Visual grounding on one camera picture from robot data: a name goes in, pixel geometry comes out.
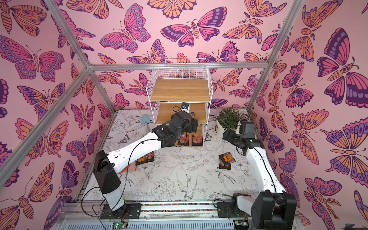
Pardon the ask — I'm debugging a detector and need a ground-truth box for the green plant in white pot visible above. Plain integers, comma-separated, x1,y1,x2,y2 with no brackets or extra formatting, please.
215,108,245,136

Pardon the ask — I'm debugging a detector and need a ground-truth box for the aluminium rail with coloured strip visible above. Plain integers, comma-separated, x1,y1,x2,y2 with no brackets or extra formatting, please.
57,200,297,222

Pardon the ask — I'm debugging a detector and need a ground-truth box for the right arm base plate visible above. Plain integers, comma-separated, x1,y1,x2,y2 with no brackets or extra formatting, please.
214,202,250,219

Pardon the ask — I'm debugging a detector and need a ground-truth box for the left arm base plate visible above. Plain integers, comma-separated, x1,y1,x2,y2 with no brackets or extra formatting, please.
100,203,142,219

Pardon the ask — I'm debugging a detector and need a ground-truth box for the white wire three-tier shelf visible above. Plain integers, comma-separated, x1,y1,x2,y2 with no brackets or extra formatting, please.
146,67,213,148

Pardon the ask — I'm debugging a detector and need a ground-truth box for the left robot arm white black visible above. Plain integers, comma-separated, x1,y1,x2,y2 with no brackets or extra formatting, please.
93,110,198,212

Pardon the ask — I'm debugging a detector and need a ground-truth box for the teal and white spatula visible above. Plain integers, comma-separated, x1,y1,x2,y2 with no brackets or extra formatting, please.
141,114,150,134

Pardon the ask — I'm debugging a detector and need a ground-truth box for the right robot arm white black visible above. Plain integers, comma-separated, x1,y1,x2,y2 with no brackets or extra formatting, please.
222,120,297,230

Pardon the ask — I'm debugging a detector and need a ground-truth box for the red tea bag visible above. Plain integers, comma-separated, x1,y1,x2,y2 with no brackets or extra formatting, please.
191,135,203,146
218,155,232,170
177,134,190,147

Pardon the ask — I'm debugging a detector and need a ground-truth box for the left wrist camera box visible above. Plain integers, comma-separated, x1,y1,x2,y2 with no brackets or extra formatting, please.
181,102,190,113

